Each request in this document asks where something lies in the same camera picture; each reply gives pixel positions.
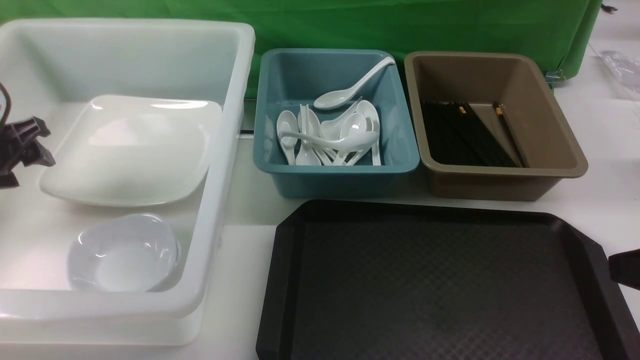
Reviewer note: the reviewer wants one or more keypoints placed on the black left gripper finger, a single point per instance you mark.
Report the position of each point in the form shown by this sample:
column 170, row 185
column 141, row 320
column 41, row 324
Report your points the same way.
column 32, row 127
column 35, row 154

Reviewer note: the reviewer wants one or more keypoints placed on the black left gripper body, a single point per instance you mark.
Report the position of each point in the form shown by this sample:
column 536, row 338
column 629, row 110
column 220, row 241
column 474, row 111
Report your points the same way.
column 12, row 143

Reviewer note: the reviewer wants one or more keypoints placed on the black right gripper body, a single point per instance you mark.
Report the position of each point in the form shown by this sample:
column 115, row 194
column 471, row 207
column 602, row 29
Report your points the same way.
column 624, row 268

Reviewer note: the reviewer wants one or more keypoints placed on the large white square plate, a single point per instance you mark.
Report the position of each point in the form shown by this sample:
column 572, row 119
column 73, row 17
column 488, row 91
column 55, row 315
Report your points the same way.
column 133, row 151

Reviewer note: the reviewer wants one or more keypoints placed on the white ceramic soup spoon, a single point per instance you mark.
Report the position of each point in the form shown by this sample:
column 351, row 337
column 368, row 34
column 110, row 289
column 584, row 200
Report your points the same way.
column 366, row 140

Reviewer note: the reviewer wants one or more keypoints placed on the large white plastic bin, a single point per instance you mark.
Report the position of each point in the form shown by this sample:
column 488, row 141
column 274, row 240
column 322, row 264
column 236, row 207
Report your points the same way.
column 73, row 273

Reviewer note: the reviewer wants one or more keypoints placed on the brown plastic bin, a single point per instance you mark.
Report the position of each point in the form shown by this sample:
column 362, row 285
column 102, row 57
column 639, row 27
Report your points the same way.
column 510, row 95

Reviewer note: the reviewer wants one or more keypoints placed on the clear plastic bag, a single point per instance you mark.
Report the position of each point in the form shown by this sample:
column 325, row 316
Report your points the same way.
column 619, row 74

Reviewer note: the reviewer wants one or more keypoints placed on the metal binder clip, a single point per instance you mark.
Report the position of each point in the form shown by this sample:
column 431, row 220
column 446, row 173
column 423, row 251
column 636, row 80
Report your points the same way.
column 554, row 78

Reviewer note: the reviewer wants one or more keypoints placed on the black chopsticks pile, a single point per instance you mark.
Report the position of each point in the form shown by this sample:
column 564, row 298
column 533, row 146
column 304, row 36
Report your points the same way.
column 457, row 136

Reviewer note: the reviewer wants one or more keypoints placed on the green backdrop cloth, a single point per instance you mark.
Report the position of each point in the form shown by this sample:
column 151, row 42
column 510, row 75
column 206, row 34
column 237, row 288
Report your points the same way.
column 552, row 33

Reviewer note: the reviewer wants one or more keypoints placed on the white spoon far left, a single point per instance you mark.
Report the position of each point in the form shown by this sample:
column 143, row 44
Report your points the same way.
column 287, row 122

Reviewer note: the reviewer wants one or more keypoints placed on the teal plastic bin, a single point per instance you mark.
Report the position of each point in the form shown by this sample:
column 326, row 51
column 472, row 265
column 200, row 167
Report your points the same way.
column 292, row 77

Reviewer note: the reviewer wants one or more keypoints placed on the black serving tray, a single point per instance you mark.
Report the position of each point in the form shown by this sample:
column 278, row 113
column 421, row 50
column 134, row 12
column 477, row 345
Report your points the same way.
column 390, row 281

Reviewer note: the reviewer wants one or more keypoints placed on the white spoon centre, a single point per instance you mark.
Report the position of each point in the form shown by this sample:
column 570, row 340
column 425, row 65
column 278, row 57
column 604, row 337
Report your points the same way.
column 330, row 129

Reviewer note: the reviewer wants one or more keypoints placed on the white spoon leaning in bin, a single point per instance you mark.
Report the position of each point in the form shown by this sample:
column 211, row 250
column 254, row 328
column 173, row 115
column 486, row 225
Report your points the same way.
column 339, row 97

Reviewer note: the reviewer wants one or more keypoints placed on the white spoon far right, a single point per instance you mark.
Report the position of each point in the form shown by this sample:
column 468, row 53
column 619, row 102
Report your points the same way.
column 367, row 109

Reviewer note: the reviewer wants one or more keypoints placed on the white spoon bowl up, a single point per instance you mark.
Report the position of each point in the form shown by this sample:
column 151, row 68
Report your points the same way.
column 354, row 125

